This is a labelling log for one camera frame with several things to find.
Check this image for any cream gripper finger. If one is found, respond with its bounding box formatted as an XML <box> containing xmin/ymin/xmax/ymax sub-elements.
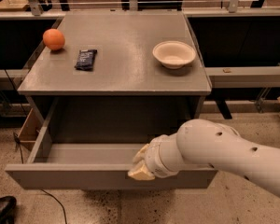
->
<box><xmin>133</xmin><ymin>144</ymin><xmax>148</xmax><ymax>163</ymax></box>
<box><xmin>128</xmin><ymin>161</ymin><xmax>155</xmax><ymax>181</ymax></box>

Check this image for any grey drawer cabinet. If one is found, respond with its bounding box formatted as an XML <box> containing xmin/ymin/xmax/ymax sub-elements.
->
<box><xmin>17</xmin><ymin>10</ymin><xmax>213</xmax><ymax>142</ymax></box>

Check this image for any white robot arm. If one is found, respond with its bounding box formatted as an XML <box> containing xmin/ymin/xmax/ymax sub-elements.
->
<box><xmin>128</xmin><ymin>119</ymin><xmax>280</xmax><ymax>198</ymax></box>

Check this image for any black cable on floor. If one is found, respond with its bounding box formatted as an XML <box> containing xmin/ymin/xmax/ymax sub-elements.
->
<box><xmin>12</xmin><ymin>132</ymin><xmax>69</xmax><ymax>224</ymax></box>

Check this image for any white paper bowl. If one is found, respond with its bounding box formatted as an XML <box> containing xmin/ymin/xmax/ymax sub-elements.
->
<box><xmin>152</xmin><ymin>41</ymin><xmax>196</xmax><ymax>69</ymax></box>

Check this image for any black shoe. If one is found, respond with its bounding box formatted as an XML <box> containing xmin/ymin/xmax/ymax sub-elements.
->
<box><xmin>0</xmin><ymin>196</ymin><xmax>17</xmax><ymax>224</ymax></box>

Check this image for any orange fruit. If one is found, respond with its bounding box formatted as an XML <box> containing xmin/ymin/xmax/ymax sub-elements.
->
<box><xmin>43</xmin><ymin>29</ymin><xmax>65</xmax><ymax>50</ymax></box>

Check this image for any dark blue snack packet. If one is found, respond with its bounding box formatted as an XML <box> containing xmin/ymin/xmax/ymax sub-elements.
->
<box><xmin>75</xmin><ymin>49</ymin><xmax>97</xmax><ymax>71</ymax></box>

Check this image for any grey top drawer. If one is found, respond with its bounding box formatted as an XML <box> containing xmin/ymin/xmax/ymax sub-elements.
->
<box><xmin>6</xmin><ymin>96</ymin><xmax>217</xmax><ymax>189</ymax></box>

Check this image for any grey side rail bench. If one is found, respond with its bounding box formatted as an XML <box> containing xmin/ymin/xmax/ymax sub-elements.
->
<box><xmin>205</xmin><ymin>66</ymin><xmax>280</xmax><ymax>89</ymax></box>

